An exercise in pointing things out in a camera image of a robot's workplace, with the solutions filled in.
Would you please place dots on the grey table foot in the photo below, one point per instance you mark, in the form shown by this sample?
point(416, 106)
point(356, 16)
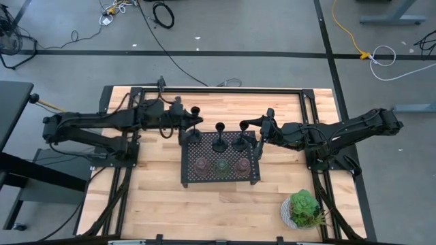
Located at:
point(391, 19)
point(413, 108)

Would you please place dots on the black round knob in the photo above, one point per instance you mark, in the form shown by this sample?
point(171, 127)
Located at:
point(33, 98)

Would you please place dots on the black metal candlestick holder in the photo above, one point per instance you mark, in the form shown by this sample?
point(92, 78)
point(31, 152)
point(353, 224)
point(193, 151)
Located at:
point(220, 147)
point(240, 145)
point(195, 137)

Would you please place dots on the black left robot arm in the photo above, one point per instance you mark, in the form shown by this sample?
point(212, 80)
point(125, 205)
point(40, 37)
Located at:
point(95, 119)

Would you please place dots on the silver metal bracket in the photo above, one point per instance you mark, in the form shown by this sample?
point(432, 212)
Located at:
point(126, 242)

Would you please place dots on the green ribbed glass candle holder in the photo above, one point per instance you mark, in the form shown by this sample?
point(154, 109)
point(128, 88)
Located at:
point(221, 166)

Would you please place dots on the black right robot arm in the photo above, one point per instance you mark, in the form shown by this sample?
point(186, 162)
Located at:
point(357, 126)

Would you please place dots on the green succulent plant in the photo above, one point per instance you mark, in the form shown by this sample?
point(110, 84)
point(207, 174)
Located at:
point(303, 204)

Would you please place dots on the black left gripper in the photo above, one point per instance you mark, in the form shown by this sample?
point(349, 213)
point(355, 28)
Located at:
point(177, 117)

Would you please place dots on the black desk leg frame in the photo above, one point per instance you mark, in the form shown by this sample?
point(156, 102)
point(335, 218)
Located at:
point(41, 171)

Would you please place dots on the black aluminium table frame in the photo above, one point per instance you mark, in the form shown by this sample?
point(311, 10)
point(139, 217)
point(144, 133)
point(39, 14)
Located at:
point(221, 90)

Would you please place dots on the white patterned plant pot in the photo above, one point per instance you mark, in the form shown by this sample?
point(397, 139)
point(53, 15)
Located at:
point(285, 214)

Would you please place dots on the pink ribbed glass candle holder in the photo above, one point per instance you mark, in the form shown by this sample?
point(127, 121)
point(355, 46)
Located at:
point(242, 166)
point(202, 166)

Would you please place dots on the white power adapter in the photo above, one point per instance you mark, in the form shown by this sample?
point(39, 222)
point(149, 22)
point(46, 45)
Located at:
point(106, 21)

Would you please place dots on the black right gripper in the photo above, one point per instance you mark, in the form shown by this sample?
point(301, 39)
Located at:
point(270, 129)

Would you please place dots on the black desk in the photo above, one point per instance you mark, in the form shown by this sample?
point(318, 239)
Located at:
point(13, 109)

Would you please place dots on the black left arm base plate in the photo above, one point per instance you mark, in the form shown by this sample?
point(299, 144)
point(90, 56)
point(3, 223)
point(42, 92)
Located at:
point(102, 164)

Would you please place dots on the black perforated metal riser shelf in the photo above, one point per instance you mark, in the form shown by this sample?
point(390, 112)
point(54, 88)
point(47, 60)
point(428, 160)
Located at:
point(221, 154)

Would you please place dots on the black clamp mount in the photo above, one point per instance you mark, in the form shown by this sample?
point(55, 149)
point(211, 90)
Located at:
point(161, 83)

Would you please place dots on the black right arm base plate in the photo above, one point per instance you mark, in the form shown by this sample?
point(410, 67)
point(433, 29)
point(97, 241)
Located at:
point(311, 165)

